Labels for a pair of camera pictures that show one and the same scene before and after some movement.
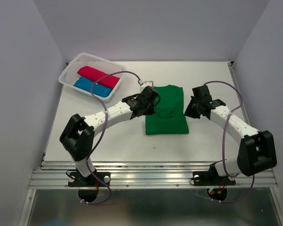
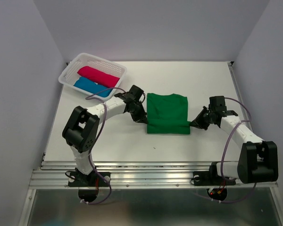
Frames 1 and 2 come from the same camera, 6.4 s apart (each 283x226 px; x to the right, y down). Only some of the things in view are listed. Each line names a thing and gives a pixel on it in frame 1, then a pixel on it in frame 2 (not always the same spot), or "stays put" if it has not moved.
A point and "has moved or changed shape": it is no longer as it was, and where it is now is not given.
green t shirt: (169, 117) has moved or changed shape
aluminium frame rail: (144, 174) stays put
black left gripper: (151, 111) to (140, 117)
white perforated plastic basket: (69, 77) stays put
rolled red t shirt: (94, 75) stays put
